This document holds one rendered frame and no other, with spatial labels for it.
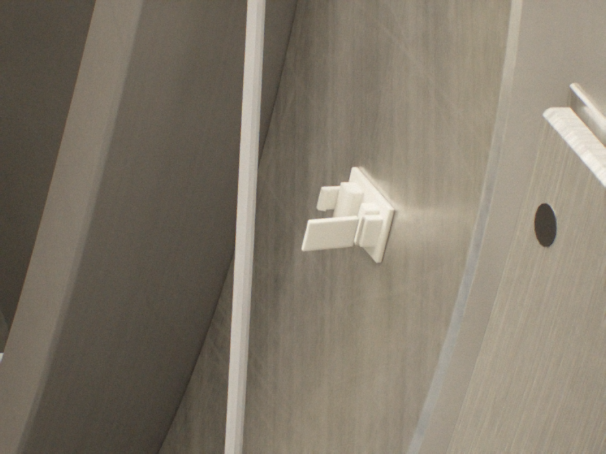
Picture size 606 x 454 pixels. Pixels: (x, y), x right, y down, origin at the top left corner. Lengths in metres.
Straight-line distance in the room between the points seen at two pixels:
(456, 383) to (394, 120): 0.07
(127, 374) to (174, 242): 0.05
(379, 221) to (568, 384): 0.11
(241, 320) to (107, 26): 0.09
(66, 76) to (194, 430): 0.85
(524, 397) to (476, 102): 0.08
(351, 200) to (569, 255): 0.12
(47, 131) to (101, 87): 0.88
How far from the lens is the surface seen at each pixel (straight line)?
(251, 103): 0.96
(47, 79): 1.89
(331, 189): 0.97
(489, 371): 0.90
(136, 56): 0.98
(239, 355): 0.97
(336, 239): 0.96
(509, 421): 0.89
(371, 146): 0.97
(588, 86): 0.88
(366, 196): 0.97
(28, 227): 1.85
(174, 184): 1.01
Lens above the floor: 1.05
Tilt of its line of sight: 6 degrees down
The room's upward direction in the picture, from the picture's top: 1 degrees clockwise
